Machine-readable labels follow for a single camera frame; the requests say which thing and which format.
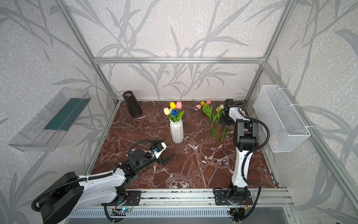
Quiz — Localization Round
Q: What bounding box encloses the white ribbed ceramic vase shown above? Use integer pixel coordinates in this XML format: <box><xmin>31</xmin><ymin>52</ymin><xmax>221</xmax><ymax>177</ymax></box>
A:
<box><xmin>170</xmin><ymin>120</ymin><xmax>184</xmax><ymax>143</ymax></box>

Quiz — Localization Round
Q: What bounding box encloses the cream white tulip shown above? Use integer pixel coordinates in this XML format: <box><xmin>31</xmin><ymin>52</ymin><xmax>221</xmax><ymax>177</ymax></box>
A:
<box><xmin>163</xmin><ymin>108</ymin><xmax>172</xmax><ymax>116</ymax></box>

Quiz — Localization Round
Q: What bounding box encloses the blue tulip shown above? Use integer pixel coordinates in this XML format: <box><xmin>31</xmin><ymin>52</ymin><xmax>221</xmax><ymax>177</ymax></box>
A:
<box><xmin>170</xmin><ymin>109</ymin><xmax>185</xmax><ymax>123</ymax></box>

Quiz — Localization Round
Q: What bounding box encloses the yellow tulip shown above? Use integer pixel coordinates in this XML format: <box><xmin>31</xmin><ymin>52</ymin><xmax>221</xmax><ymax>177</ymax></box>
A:
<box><xmin>170</xmin><ymin>102</ymin><xmax>176</xmax><ymax>109</ymax></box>

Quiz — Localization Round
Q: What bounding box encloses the black cylindrical vase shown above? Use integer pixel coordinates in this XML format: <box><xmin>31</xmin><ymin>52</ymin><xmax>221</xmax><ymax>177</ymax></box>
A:
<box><xmin>123</xmin><ymin>91</ymin><xmax>143</xmax><ymax>117</ymax></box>

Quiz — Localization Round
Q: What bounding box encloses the pink tulip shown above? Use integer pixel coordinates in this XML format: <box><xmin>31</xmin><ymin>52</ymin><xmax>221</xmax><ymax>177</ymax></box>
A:
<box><xmin>176</xmin><ymin>101</ymin><xmax>182</xmax><ymax>110</ymax></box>

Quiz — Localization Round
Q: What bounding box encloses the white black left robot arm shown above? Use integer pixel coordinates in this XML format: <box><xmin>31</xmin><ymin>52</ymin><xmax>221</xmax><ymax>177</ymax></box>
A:
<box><xmin>31</xmin><ymin>140</ymin><xmax>171</xmax><ymax>224</ymax></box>

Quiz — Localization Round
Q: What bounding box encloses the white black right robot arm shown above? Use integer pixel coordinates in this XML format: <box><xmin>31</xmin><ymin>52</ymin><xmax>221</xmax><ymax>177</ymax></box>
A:
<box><xmin>223</xmin><ymin>105</ymin><xmax>270</xmax><ymax>199</ymax></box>

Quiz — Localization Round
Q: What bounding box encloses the tulip bunch on table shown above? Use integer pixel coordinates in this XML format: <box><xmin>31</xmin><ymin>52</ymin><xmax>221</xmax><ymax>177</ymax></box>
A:
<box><xmin>195</xmin><ymin>100</ymin><xmax>229</xmax><ymax>144</ymax></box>

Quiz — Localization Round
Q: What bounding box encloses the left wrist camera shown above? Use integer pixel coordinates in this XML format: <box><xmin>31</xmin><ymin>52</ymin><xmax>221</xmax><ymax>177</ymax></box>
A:
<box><xmin>150</xmin><ymin>142</ymin><xmax>167</xmax><ymax>159</ymax></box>

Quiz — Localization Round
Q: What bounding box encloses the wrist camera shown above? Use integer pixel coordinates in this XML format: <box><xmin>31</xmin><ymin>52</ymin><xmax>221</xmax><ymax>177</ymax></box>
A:
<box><xmin>150</xmin><ymin>142</ymin><xmax>167</xmax><ymax>159</ymax></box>
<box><xmin>224</xmin><ymin>99</ymin><xmax>234</xmax><ymax>111</ymax></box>

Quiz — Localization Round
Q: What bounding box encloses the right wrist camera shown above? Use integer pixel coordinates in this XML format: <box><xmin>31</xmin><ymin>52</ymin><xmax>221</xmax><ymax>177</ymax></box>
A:
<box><xmin>224</xmin><ymin>99</ymin><xmax>234</xmax><ymax>111</ymax></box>

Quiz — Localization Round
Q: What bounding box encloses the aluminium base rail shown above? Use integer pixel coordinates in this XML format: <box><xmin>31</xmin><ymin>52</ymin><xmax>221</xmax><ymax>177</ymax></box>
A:
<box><xmin>111</xmin><ymin>188</ymin><xmax>294</xmax><ymax>209</ymax></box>

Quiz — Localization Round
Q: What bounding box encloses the aluminium frame profile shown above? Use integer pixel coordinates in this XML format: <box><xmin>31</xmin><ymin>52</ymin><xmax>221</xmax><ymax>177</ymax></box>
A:
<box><xmin>55</xmin><ymin>1</ymin><xmax>358</xmax><ymax>209</ymax></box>

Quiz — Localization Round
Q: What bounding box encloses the clear plastic wall shelf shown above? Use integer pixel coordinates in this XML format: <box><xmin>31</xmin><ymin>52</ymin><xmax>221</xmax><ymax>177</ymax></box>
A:
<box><xmin>8</xmin><ymin>87</ymin><xmax>91</xmax><ymax>152</ymax></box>

